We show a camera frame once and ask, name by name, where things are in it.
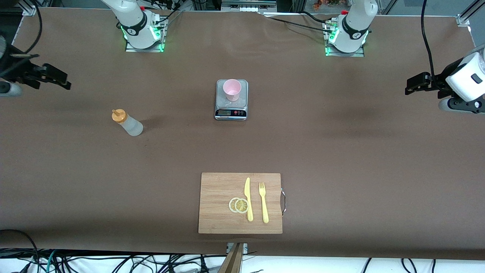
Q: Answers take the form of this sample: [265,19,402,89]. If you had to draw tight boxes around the tangled black floor cables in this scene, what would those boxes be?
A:
[57,253,228,273]

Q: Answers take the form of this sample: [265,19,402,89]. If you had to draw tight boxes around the silver digital kitchen scale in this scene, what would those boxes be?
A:
[214,79,249,121]

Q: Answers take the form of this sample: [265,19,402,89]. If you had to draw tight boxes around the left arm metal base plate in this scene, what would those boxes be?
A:
[325,21,365,57]

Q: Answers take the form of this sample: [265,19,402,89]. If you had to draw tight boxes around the yellow plastic fork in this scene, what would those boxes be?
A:
[258,182,269,224]

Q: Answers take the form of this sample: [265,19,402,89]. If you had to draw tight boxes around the bamboo cutting board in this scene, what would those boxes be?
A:
[198,173,283,234]

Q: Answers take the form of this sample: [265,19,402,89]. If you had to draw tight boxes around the short black table cable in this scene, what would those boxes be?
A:
[301,11,334,24]

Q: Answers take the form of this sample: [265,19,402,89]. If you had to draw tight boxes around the teal floor cable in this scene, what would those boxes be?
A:
[45,249,57,273]

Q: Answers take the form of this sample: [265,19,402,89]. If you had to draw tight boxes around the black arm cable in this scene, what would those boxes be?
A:
[421,0,436,82]
[23,0,43,55]

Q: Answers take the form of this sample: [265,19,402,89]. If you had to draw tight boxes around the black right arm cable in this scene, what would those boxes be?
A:
[23,0,43,55]

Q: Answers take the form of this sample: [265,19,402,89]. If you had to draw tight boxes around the yellow plastic knife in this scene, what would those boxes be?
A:
[244,177,253,222]

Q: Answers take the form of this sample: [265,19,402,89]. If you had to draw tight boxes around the pink plastic cup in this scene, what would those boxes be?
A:
[223,79,242,102]

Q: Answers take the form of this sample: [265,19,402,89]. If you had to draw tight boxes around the white power strip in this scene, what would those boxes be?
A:
[222,0,277,12]

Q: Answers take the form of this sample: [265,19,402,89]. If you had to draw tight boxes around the wooden post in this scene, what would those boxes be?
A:
[218,243,245,273]

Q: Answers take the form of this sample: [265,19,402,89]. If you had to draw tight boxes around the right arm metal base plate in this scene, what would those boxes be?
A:
[125,15,166,53]

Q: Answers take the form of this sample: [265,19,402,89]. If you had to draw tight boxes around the long black table cable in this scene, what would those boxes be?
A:
[260,13,334,35]

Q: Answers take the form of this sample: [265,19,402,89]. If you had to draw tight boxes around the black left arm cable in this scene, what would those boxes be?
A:
[421,0,436,82]

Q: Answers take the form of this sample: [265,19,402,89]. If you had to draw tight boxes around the thick black floor cable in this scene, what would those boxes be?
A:
[0,229,40,273]

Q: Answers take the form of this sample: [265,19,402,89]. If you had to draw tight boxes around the black base plug cable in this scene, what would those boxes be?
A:
[153,0,186,29]

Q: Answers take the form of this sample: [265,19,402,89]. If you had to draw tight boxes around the clear sauce bottle orange cap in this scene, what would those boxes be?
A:
[111,109,144,137]

